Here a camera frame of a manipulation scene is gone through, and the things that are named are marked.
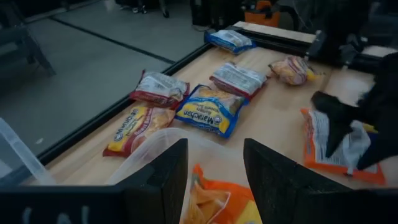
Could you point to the orange Maruchan ramen pack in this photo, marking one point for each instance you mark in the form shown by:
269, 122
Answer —
217, 199
317, 140

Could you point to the dark grey bench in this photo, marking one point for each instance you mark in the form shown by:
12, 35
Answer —
28, 40

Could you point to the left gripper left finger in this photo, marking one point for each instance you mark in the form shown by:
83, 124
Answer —
164, 193

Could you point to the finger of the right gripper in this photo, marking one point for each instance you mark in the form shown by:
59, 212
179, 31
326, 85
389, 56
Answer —
385, 143
339, 115

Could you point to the orange shop vacuum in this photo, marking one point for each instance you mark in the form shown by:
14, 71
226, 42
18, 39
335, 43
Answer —
261, 17

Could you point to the red Maruchan ramen pack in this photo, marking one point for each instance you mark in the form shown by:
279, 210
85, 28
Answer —
158, 88
237, 77
292, 70
133, 130

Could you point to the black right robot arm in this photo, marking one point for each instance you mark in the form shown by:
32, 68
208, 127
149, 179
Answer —
351, 49

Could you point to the clear plastic bin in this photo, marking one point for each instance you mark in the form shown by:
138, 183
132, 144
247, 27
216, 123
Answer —
25, 155
149, 146

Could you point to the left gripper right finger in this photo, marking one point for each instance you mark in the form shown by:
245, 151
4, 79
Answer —
280, 193

